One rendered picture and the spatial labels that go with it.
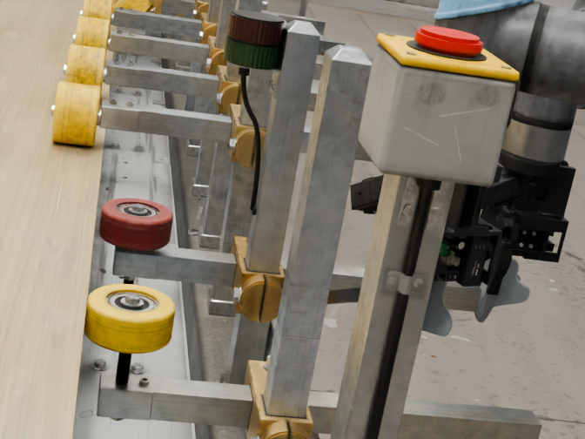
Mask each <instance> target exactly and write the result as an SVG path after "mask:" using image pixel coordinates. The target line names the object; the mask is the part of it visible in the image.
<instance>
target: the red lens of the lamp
mask: <svg viewBox="0 0 585 439"><path fill-rule="evenodd" d="M232 12H233V11H231V12H230V15H229V21H228V27H227V32H226V34H227V35H228V36H229V37H233V38H236V39H238V40H242V41H246V42H249V43H255V44H268V45H279V44H283V43H284V38H285V33H286V23H287V21H286V20H284V21H285V22H284V23H282V24H281V23H279V24H275V23H263V22H258V21H253V20H249V19H245V18H243V17H238V16H235V15H233V14H232Z"/></svg>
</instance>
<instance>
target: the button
mask: <svg viewBox="0 0 585 439"><path fill-rule="evenodd" d="M414 40H415V41H416V42H418V43H417V45H419V46H420V47H422V48H424V49H427V50H430V51H435V52H439V53H443V54H448V55H453V56H459V57H475V56H476V54H478V53H481V50H482V46H483V42H482V41H480V38H479V37H477V36H476V35H473V34H470V33H467V32H464V31H460V30H453V29H448V28H443V27H437V26H421V27H420V29H419V30H416V31H415V35H414Z"/></svg>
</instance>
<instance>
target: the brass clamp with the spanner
mask: <svg viewBox="0 0 585 439"><path fill-rule="evenodd" d="M247 238H248V237H240V236H234V237H233V240H232V250H231V253H233V254H234V255H235V260H236V269H235V274H234V280H233V285H232V287H231V291H232V300H233V304H234V308H235V313H237V314H243V315H244V316H245V317H246V318H247V319H248V320H250V321H254V322H258V321H259V323H264V322H268V321H272V320H274V319H275V318H277V317H278V312H279V304H280V299H281V294H282V289H283V284H284V278H285V274H284V271H283V268H282V265H281V262H280V267H279V273H278V274H275V273H267V272H258V271H250V270H248V269H247V265H246V262H245V254H246V249H247V243H248V242H247V241H246V239H247Z"/></svg>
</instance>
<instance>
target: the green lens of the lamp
mask: <svg viewBox="0 0 585 439"><path fill-rule="evenodd" d="M282 49H283V44H282V45H281V46H280V47H273V48H272V47H260V46H254V45H249V44H242V43H239V42H236V41H233V40H231V39H230V38H229V37H228V35H227V36H226V39H225V49H224V56H223V58H224V59H225V60H226V61H229V62H231V63H234V64H239V65H243V66H247V67H252V68H260V69H276V68H279V65H280V59H281V54H282Z"/></svg>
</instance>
